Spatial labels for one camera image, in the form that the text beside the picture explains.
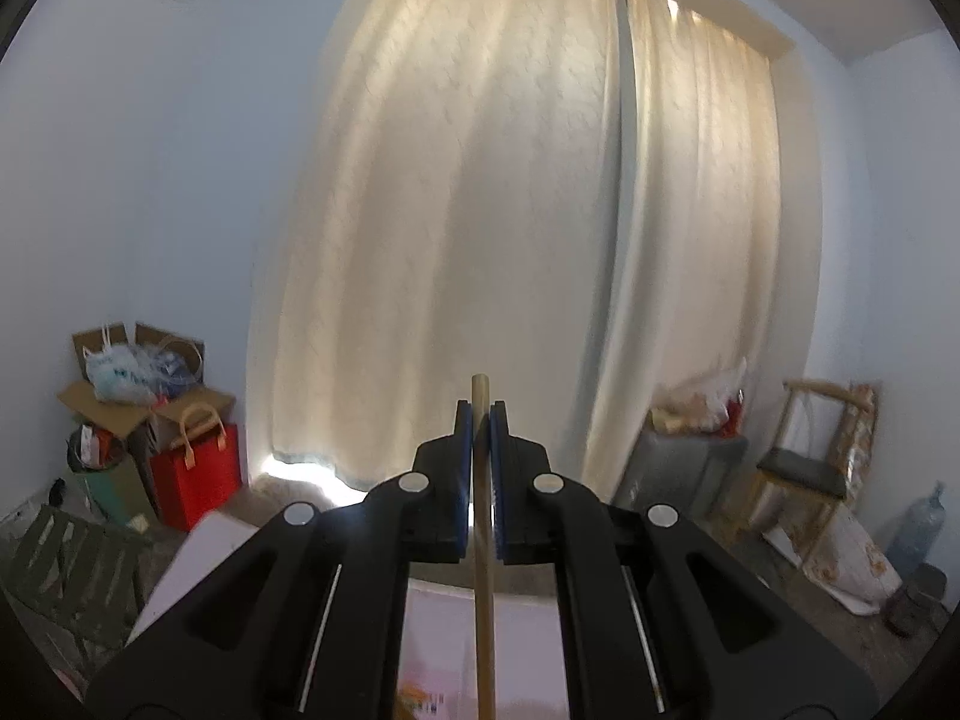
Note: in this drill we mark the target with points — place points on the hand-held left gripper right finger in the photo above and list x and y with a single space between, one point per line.
499 465

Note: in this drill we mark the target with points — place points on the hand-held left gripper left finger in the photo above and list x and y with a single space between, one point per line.
450 480

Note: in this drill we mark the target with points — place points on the single bamboo chopstick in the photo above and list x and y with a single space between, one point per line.
484 615

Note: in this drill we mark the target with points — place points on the grey cabinet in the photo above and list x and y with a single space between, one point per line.
675 472

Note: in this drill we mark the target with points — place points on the crumpled clear plastic bag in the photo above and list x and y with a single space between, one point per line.
697 401

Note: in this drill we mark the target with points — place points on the red bottle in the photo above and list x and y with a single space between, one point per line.
733 416

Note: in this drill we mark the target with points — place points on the red gift bag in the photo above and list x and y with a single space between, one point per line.
195 480

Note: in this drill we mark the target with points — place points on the wide cream curtain panel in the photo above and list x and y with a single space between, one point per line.
450 202

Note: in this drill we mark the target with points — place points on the blue plastic bag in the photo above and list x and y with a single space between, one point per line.
176 371

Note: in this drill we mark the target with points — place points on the wooden chair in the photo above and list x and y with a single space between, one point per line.
799 469

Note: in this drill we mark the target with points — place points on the narrow cream curtain panel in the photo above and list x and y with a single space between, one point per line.
697 202

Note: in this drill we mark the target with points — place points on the green trash bin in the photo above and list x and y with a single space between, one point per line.
112 491

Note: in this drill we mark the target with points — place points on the white plastic bag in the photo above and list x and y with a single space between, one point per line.
120 379

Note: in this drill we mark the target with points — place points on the patterned oilcloth roll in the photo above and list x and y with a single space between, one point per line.
847 555

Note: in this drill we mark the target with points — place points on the open cardboard box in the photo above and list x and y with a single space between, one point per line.
90 405

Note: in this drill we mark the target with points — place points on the green folding stool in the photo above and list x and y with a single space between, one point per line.
75 570

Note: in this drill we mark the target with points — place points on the blue water jug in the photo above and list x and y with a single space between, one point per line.
919 532

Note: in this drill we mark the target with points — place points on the dark metal pot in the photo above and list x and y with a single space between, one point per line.
915 604

